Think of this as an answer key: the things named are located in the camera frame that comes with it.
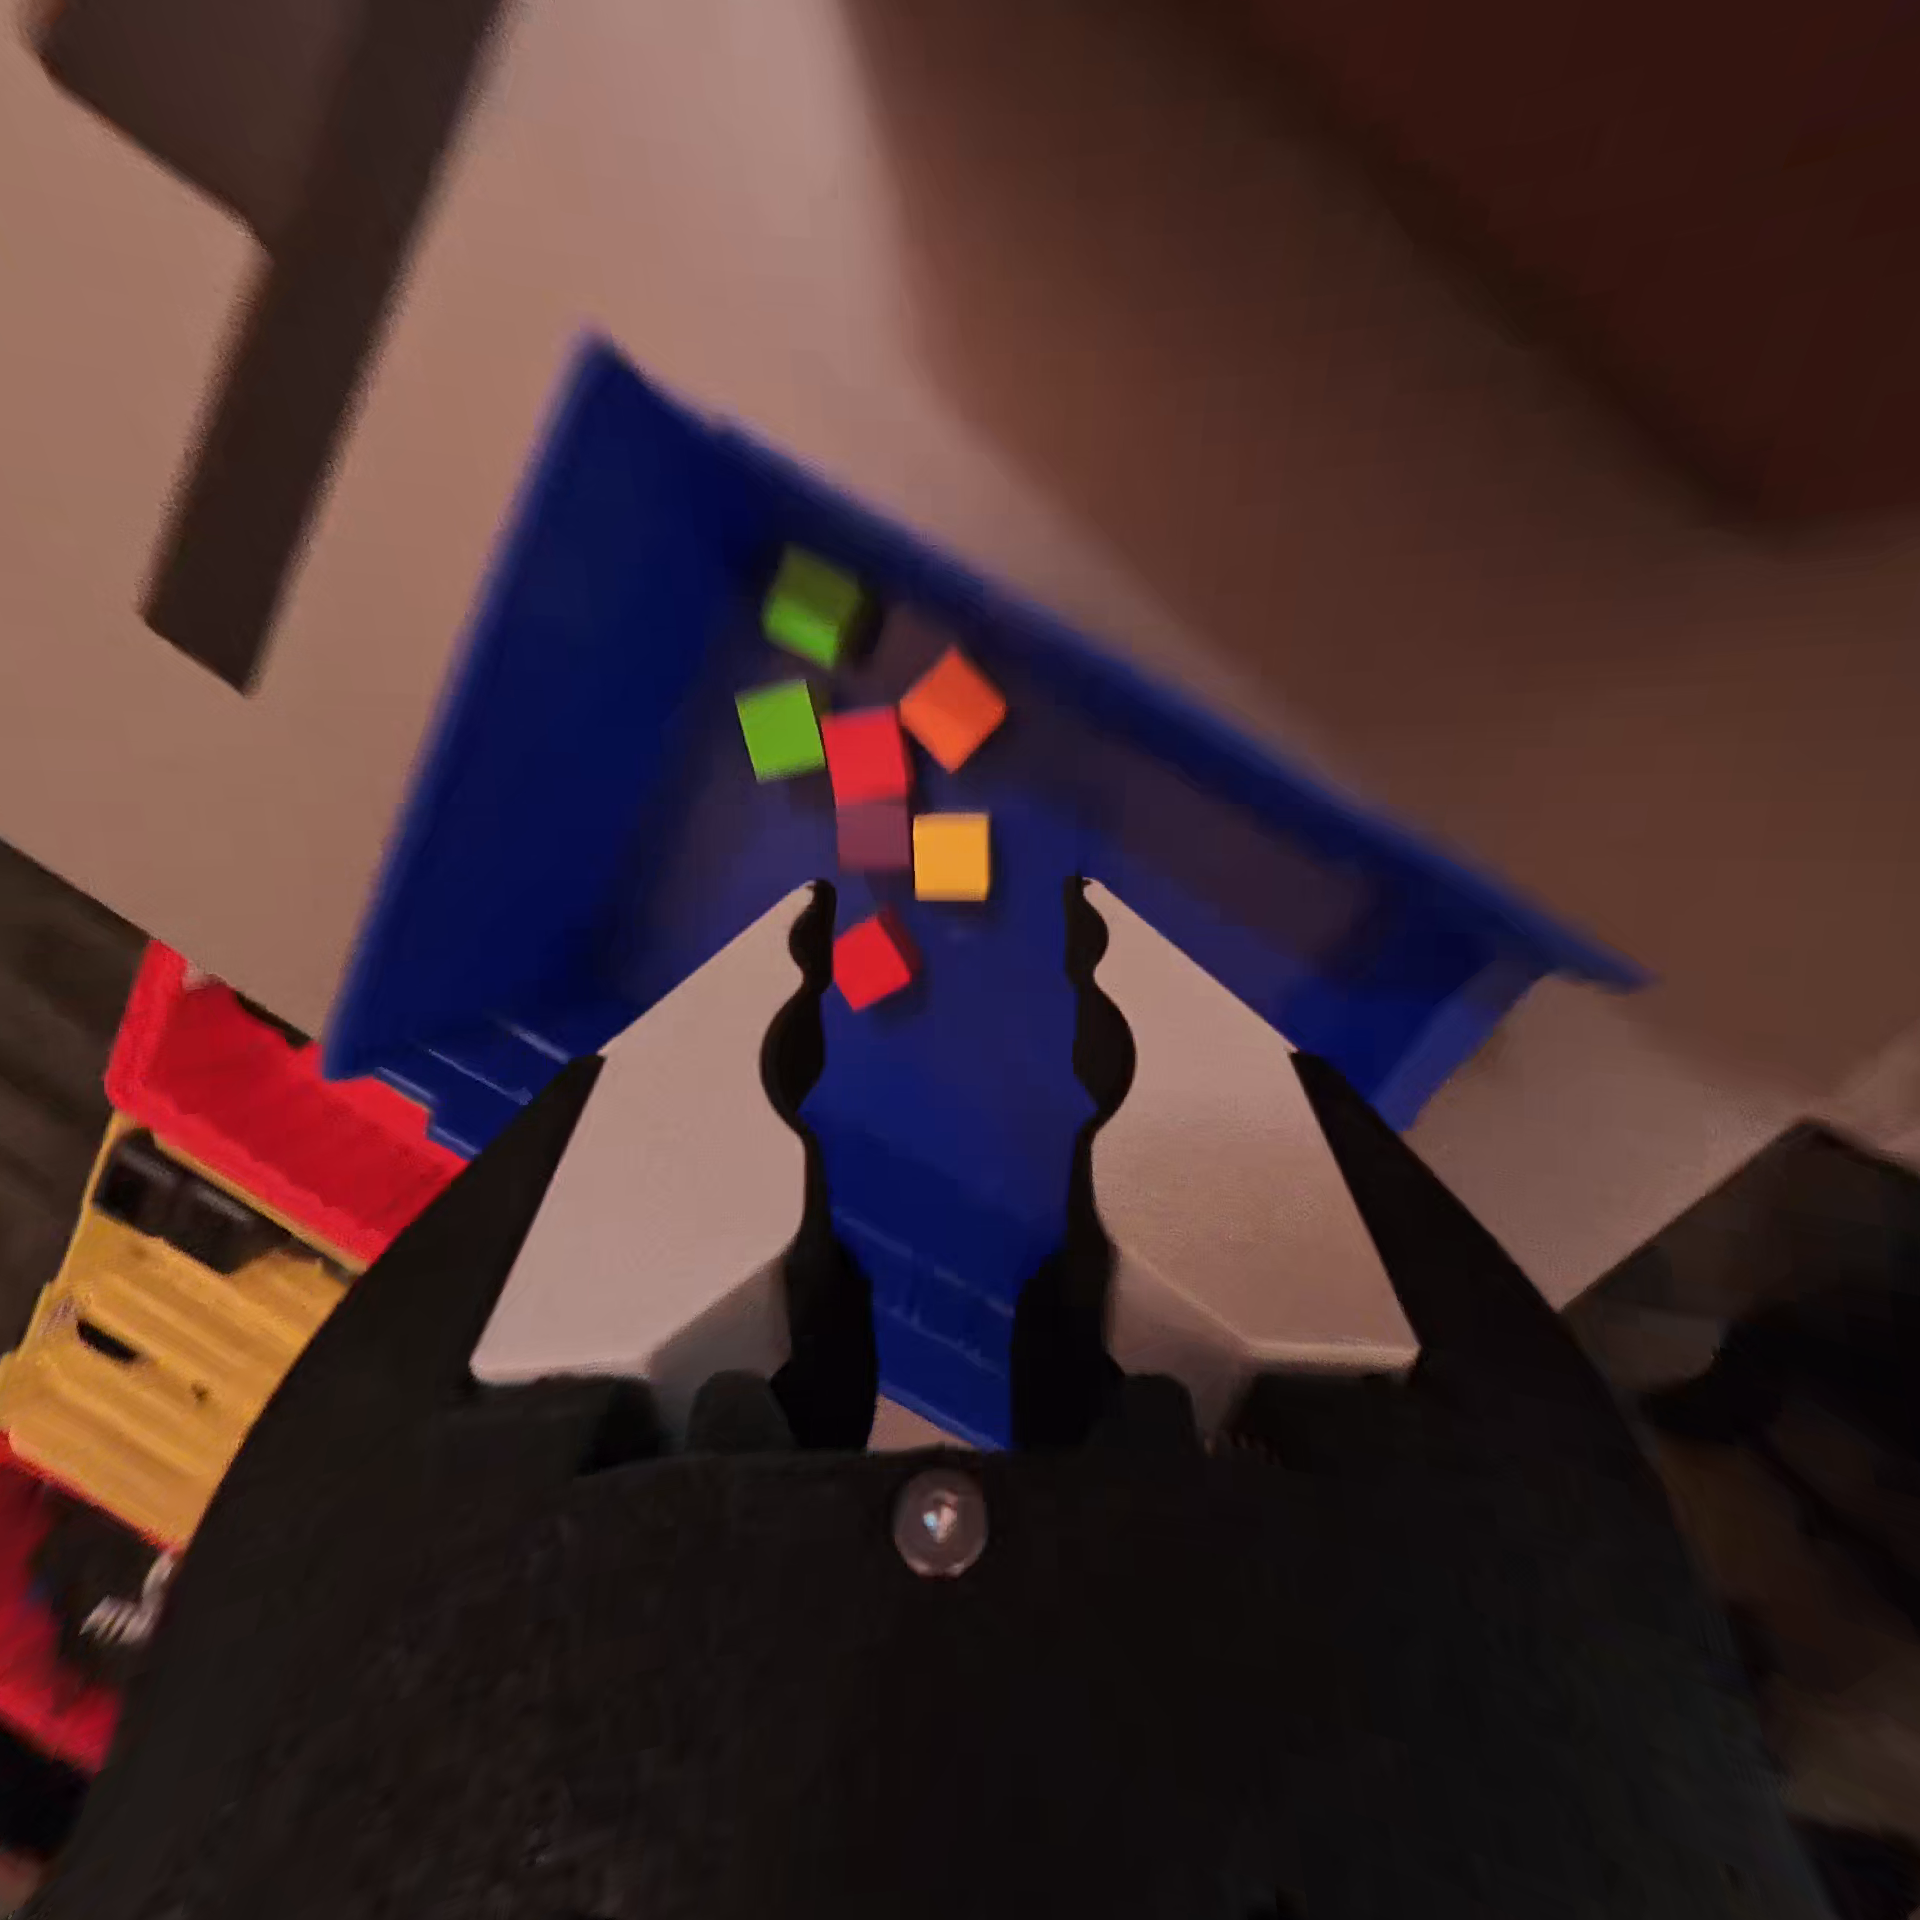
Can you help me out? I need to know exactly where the yellow plastic bin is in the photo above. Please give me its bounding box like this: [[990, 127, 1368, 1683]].
[[0, 1109, 360, 1547]]

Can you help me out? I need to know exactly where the orange wooden cube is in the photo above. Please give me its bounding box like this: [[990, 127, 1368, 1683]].
[[900, 649, 1009, 768]]

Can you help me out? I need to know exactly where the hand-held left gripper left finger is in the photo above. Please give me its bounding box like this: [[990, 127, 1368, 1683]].
[[469, 879, 879, 1447]]

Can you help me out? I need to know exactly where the red plastic bin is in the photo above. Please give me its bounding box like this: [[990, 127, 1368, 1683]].
[[104, 940, 466, 1272]]

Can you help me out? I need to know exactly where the rust brown felt bag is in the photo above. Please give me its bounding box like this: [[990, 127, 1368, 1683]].
[[1199, 0, 1920, 528]]

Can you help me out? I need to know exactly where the green wooden cube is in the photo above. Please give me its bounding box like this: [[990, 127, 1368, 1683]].
[[734, 679, 827, 784], [764, 548, 869, 672]]

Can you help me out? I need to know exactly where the light grey desk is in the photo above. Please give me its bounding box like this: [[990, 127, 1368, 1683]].
[[0, 0, 1920, 1353]]

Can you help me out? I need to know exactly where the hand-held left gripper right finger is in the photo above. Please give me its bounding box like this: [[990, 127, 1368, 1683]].
[[1009, 879, 1424, 1443]]

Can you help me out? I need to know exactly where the red wooden cube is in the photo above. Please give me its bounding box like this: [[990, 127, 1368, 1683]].
[[823, 708, 912, 808], [827, 912, 916, 1013]]

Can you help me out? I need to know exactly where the blue plastic bin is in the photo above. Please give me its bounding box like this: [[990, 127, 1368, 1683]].
[[324, 334, 1653, 1449]]

